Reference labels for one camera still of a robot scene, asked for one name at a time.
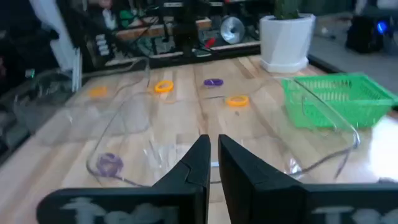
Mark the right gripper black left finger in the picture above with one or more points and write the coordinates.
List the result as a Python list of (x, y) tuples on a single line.
[(174, 202)]

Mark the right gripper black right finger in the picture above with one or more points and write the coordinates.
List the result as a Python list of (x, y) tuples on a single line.
[(255, 199)]

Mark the clear plastic bin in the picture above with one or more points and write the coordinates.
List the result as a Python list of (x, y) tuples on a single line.
[(264, 149), (62, 118)]

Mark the green plastic mesh basket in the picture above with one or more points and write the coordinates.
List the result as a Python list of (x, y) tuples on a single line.
[(357, 96)]

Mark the white faceted plant pot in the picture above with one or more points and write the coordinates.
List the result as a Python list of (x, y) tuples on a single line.
[(284, 43)]

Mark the small red tag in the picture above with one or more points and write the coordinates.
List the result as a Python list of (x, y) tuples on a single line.
[(210, 43)]

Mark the silver round lamp reflector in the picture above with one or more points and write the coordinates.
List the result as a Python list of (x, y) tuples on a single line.
[(232, 29)]

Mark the green cactus plant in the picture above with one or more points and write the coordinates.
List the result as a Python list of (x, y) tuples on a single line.
[(286, 9)]

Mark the black device with blue light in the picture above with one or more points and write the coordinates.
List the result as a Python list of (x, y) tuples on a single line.
[(363, 34)]

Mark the white panel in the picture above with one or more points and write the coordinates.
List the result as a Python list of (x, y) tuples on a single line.
[(59, 37)]

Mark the black table frame rail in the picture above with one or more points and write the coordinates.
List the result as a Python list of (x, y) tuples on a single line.
[(317, 63), (186, 59)]

